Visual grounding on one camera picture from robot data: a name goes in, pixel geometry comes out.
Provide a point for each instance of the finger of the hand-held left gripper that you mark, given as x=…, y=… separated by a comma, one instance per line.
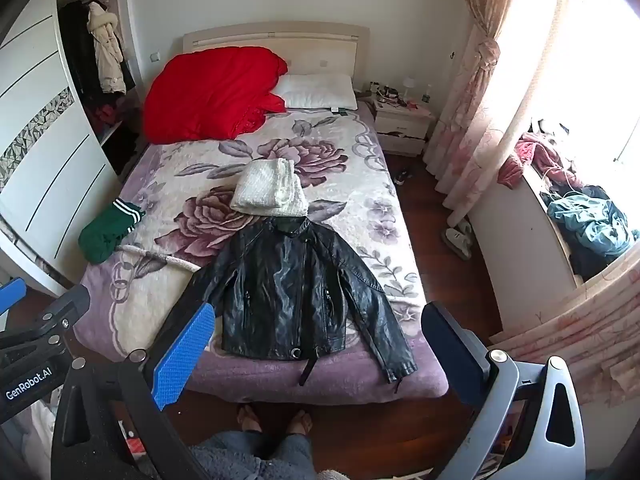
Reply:
x=12, y=295
x=60, y=310

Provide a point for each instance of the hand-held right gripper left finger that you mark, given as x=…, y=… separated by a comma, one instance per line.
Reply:
x=182, y=355

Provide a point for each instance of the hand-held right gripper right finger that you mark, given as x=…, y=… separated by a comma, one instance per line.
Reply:
x=452, y=355

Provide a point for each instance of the black leather jacket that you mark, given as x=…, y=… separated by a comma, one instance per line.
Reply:
x=280, y=290

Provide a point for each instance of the red folded clothes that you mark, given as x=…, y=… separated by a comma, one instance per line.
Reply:
x=105, y=117

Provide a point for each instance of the dark hanging clothes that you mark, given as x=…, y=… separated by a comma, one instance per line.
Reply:
x=77, y=55

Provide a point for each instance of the green garment with white stripes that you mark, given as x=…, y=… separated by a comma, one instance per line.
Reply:
x=102, y=240

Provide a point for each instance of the person's left foot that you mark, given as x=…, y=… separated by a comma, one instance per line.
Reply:
x=249, y=419

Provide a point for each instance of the person's foot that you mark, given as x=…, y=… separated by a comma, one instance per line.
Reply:
x=300, y=422
x=249, y=419

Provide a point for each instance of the white slipper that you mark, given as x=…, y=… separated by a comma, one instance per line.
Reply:
x=465, y=227
x=457, y=245

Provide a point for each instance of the pink floral curtain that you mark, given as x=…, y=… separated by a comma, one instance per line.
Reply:
x=575, y=335

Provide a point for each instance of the person's legs in jeans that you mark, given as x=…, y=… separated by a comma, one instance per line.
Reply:
x=260, y=455

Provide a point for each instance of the person's right foot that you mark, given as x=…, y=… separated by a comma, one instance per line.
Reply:
x=300, y=422

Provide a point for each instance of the floral plush blanket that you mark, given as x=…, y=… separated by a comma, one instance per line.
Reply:
x=200, y=175

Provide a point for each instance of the dark shoe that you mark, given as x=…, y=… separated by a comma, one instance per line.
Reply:
x=401, y=177

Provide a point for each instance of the white knitted sweater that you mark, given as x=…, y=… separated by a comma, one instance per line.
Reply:
x=267, y=190

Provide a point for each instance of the white wardrobe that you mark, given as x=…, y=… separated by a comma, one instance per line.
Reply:
x=45, y=110

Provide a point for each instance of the teal garment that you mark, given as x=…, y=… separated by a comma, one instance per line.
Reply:
x=590, y=225

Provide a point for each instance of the pink knitted garment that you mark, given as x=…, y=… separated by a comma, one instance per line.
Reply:
x=535, y=157

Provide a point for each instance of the white nightstand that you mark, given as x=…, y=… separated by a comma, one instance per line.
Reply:
x=400, y=122

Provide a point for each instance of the pink tied curtain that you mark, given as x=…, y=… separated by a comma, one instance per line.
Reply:
x=475, y=110

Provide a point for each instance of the beige hanging coat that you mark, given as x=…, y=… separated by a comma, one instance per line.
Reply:
x=106, y=55

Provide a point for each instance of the red quilt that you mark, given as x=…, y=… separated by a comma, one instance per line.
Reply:
x=210, y=95

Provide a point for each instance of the small dark device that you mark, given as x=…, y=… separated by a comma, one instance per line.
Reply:
x=338, y=110

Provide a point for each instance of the small white lamp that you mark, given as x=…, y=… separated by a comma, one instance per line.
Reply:
x=409, y=87

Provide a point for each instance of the white pillow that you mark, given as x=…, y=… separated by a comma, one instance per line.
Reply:
x=315, y=91

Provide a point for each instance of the cream bed with headboard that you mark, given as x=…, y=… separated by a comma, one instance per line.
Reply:
x=280, y=40

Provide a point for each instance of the wall switch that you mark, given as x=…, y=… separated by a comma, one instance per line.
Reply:
x=155, y=56

